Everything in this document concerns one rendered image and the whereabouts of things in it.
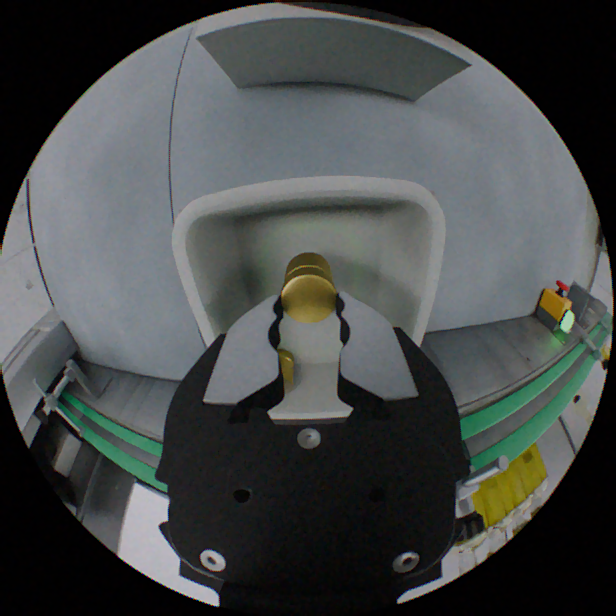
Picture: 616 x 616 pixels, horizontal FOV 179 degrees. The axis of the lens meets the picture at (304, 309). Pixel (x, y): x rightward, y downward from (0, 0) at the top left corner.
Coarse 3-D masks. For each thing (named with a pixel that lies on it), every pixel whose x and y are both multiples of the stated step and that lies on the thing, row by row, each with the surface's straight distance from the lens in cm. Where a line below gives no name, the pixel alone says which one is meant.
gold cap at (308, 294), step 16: (304, 256) 14; (320, 256) 15; (288, 272) 13; (304, 272) 11; (320, 272) 12; (288, 288) 11; (304, 288) 11; (320, 288) 11; (288, 304) 12; (304, 304) 12; (320, 304) 12; (304, 320) 12; (320, 320) 12
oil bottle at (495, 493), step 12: (492, 480) 40; (504, 480) 41; (480, 492) 39; (492, 492) 39; (504, 492) 41; (492, 504) 39; (504, 504) 41; (492, 516) 40; (504, 516) 41; (492, 528) 40; (504, 528) 42
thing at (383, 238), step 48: (240, 192) 11; (288, 192) 11; (336, 192) 11; (384, 192) 11; (192, 240) 14; (240, 240) 19; (288, 240) 18; (336, 240) 18; (384, 240) 19; (432, 240) 13; (192, 288) 14; (240, 288) 20; (336, 288) 20; (384, 288) 20; (432, 288) 14; (288, 336) 23; (336, 336) 23; (336, 384) 24
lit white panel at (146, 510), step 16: (144, 496) 62; (128, 512) 66; (144, 512) 61; (160, 512) 58; (128, 528) 66; (144, 528) 62; (128, 544) 67; (144, 544) 62; (160, 544) 59; (128, 560) 68; (144, 560) 64; (160, 560) 60; (176, 560) 57; (160, 576) 62; (176, 576) 59; (192, 592) 58; (208, 592) 56
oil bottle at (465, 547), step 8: (472, 496) 37; (480, 496) 38; (480, 504) 38; (480, 512) 38; (480, 536) 39; (456, 544) 37; (464, 544) 37; (472, 544) 38; (480, 544) 40; (448, 552) 41; (456, 552) 38; (464, 552) 38
